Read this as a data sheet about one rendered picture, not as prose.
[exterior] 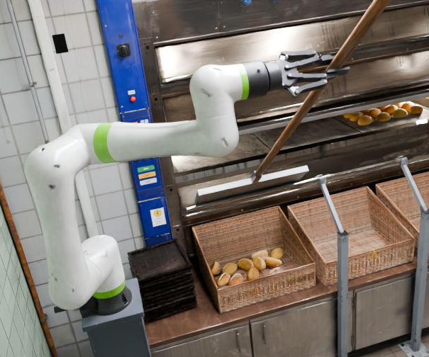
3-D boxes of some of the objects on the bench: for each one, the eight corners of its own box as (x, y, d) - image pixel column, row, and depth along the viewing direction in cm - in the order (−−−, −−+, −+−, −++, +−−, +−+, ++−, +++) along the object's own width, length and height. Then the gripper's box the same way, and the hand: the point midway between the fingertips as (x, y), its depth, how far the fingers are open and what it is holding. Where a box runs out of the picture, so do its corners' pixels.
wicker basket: (371, 221, 312) (373, 183, 301) (446, 202, 323) (450, 165, 312) (420, 261, 269) (423, 218, 257) (503, 237, 280) (510, 195, 269)
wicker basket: (196, 265, 289) (189, 226, 278) (281, 242, 301) (279, 204, 290) (218, 315, 246) (213, 271, 235) (318, 287, 258) (317, 244, 247)
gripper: (252, 59, 130) (330, 47, 135) (269, 111, 126) (349, 96, 131) (258, 43, 123) (341, 30, 128) (276, 98, 119) (361, 83, 124)
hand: (334, 66), depth 129 cm, fingers closed on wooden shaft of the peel, 3 cm apart
